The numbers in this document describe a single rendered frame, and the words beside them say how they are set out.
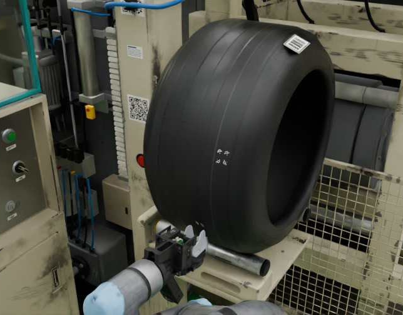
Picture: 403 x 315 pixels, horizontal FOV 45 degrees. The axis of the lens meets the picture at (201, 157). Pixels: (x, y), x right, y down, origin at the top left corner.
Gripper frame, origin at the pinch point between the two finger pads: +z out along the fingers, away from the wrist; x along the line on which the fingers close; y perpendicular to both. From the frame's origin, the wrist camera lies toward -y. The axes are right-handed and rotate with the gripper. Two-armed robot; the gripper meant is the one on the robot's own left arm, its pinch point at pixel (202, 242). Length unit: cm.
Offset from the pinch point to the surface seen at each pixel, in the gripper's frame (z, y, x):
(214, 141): -3.9, 27.0, -3.4
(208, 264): 11.0, -13.8, 4.2
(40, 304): -6, -38, 51
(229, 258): 11.4, -9.5, -1.9
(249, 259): 12.2, -8.1, -7.1
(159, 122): -3.7, 27.9, 11.1
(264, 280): 13.6, -13.6, -11.1
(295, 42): 16.7, 46.0, -9.9
